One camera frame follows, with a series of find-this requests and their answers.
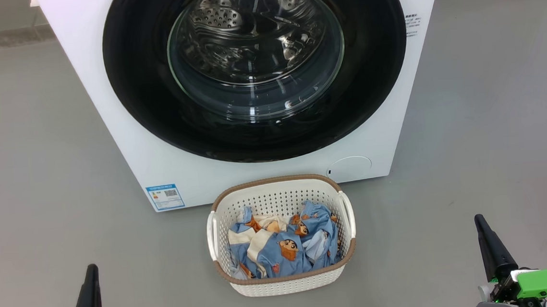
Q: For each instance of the blue and cream cartoon garment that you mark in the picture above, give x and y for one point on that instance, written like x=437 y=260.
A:
x=266 y=257

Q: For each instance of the washing machine glass door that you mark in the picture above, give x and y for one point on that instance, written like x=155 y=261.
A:
x=143 y=85

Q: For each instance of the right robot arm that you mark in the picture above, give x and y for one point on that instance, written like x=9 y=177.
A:
x=485 y=306

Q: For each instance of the white front-load washing machine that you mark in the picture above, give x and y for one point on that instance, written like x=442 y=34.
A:
x=109 y=150

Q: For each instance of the blue energy label sticker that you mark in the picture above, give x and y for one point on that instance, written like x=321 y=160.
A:
x=165 y=197

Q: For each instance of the round drain filter cover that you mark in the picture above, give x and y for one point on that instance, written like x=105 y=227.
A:
x=351 y=167

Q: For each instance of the cream perforated basket brown rim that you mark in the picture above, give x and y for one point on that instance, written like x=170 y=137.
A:
x=276 y=196

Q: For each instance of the black printed text label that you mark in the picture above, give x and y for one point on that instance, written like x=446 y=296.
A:
x=413 y=24

